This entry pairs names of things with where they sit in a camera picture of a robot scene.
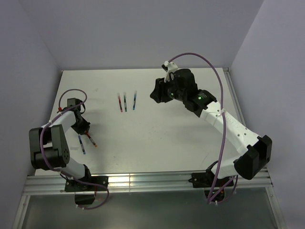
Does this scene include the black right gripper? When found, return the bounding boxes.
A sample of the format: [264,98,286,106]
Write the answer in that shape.
[149,74,186,104]

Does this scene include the red capped pen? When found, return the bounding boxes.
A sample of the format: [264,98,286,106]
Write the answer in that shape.
[87,134,97,147]

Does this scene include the light blue pen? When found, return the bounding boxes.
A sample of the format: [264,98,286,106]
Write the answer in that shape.
[132,90,137,110]

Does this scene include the magenta pen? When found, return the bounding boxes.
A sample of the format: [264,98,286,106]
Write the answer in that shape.
[117,93,123,113]

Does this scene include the green capped pen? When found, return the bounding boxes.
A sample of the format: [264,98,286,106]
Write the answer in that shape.
[123,92,127,112]

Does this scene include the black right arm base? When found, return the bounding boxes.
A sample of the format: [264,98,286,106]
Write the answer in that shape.
[188,172,231,203]

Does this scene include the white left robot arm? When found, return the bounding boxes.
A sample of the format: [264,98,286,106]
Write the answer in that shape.
[29,98,93,190]

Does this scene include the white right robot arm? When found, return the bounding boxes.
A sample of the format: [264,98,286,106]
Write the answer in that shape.
[150,69,272,186]

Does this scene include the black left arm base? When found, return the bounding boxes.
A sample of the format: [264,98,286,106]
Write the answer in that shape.
[64,176,110,210]

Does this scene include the dark blue capped pen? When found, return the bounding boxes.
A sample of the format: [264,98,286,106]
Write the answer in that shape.
[78,134,86,155]

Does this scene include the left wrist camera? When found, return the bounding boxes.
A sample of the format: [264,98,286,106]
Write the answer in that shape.
[57,107,66,113]

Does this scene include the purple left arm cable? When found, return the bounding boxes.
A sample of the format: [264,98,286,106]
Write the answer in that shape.
[39,88,111,210]

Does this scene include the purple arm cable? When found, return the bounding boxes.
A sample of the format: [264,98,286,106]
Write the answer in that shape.
[39,88,111,210]
[168,52,238,205]

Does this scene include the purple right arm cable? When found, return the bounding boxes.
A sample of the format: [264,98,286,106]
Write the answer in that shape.
[168,52,238,205]

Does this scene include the aluminium side rail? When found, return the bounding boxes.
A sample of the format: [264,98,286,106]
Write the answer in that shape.
[223,67,261,169]

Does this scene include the aluminium front rail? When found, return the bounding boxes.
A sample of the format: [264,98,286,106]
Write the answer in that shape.
[22,168,273,196]

